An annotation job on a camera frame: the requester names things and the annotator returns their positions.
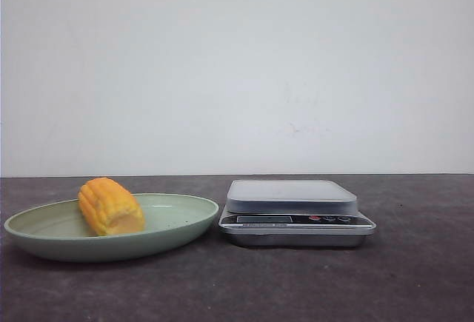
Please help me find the yellow corn cob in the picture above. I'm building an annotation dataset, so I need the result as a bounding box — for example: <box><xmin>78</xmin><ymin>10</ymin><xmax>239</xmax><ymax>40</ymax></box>
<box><xmin>78</xmin><ymin>177</ymin><xmax>145</xmax><ymax>236</ymax></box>

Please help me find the silver digital kitchen scale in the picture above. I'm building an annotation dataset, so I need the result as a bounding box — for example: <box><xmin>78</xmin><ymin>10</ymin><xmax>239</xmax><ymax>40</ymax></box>
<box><xmin>218</xmin><ymin>179</ymin><xmax>376</xmax><ymax>247</ymax></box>

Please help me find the light green plate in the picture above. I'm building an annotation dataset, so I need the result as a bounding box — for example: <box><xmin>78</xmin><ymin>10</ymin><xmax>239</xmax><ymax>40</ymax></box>
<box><xmin>4</xmin><ymin>193</ymin><xmax>219</xmax><ymax>263</ymax></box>

